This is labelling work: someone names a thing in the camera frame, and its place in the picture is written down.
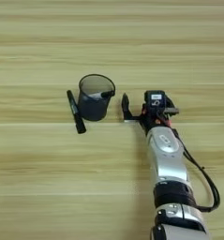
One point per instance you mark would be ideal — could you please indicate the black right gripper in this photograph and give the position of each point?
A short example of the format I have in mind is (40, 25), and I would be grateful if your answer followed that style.
(154, 120)

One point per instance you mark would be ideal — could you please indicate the black mesh pen cup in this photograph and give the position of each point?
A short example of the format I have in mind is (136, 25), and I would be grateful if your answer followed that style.
(94, 103)

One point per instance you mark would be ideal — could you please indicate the black marker pen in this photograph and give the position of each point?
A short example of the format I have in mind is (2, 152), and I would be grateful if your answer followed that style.
(76, 112)

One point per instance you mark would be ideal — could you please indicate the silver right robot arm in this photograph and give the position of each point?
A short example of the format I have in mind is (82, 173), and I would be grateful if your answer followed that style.
(169, 168)

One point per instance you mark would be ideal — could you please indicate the small black box white label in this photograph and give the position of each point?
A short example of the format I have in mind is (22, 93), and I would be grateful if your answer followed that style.
(155, 100)

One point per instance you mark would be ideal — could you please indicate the white marker black cap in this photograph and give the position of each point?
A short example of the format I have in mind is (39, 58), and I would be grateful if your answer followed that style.
(101, 94)

